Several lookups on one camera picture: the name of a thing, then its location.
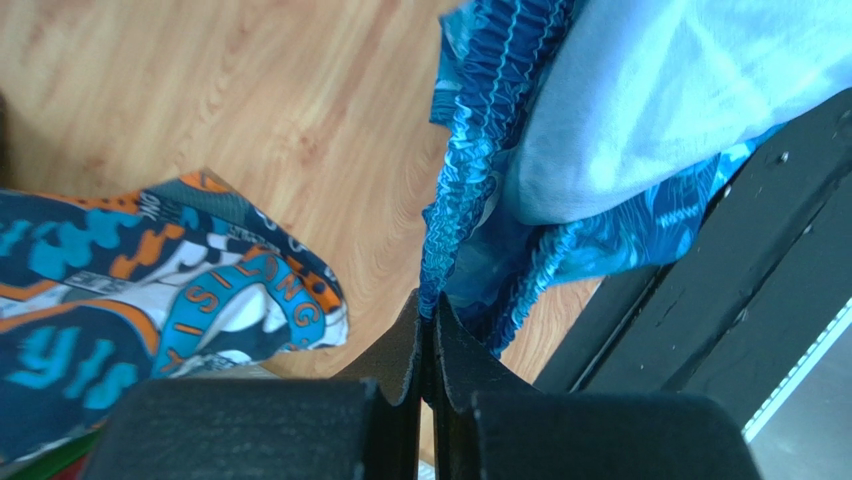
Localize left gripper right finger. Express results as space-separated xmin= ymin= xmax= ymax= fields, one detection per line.
xmin=432 ymin=297 xmax=760 ymax=479

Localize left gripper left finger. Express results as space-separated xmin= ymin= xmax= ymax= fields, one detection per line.
xmin=82 ymin=294 xmax=423 ymax=479

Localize blue shark print shorts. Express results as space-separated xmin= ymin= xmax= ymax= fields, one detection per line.
xmin=418 ymin=0 xmax=851 ymax=354

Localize patterned navy orange shorts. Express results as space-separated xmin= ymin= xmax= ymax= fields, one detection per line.
xmin=1 ymin=171 xmax=349 ymax=464

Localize green folder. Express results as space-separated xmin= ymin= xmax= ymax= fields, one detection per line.
xmin=2 ymin=432 xmax=99 ymax=480

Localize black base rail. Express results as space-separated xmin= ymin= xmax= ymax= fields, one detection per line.
xmin=535 ymin=91 xmax=851 ymax=440

